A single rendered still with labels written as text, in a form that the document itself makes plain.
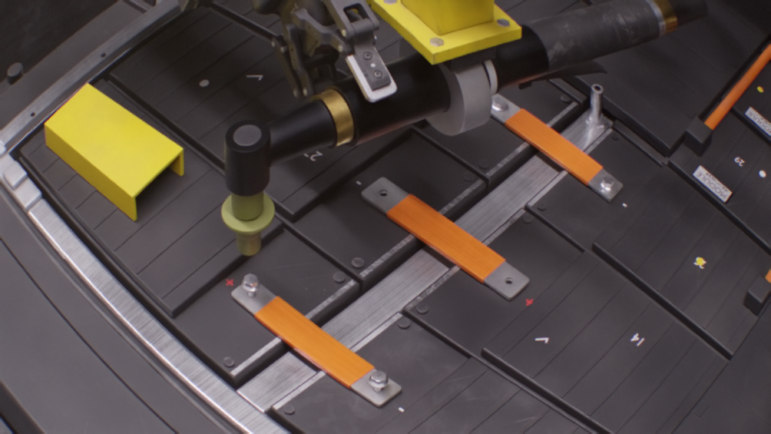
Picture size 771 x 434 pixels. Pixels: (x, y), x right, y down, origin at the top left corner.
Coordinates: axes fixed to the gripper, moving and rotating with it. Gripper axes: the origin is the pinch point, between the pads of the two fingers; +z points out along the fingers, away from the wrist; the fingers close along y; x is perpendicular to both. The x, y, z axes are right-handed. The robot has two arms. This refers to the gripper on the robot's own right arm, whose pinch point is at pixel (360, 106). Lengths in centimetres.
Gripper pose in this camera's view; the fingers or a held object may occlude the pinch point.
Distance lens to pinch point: 116.2
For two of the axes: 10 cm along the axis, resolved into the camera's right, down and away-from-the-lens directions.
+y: -2.9, 2.7, 9.2
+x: -8.5, 3.7, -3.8
